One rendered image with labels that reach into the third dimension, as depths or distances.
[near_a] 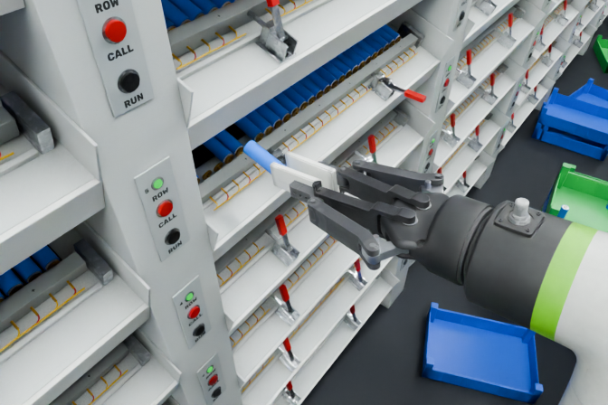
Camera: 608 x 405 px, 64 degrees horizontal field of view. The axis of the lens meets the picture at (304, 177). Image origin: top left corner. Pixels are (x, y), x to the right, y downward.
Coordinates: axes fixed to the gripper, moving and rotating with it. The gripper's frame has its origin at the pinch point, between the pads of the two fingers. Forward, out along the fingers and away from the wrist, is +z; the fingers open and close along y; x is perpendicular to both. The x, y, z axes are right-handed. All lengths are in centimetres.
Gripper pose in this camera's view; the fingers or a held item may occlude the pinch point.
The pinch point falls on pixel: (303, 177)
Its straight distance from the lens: 53.4
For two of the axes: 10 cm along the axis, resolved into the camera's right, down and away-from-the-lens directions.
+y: -6.4, 5.1, -5.7
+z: -7.6, -3.0, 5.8
